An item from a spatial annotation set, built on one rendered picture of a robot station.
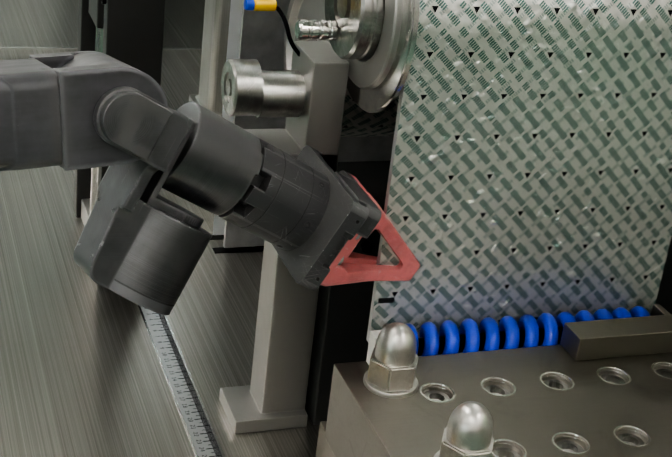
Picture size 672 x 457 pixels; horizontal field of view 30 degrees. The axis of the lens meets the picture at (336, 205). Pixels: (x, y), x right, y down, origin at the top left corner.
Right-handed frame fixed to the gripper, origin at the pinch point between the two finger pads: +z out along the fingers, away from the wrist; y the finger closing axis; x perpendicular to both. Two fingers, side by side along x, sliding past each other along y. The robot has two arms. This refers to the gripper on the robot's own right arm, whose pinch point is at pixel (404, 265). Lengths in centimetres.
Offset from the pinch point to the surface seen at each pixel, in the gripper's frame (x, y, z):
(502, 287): 2.0, 0.2, 8.0
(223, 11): 0, -75, 7
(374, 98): 8.5, -3.0, -7.8
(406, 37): 13.3, 0.9, -10.5
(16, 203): -26, -51, -10
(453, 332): -1.9, 3.0, 4.6
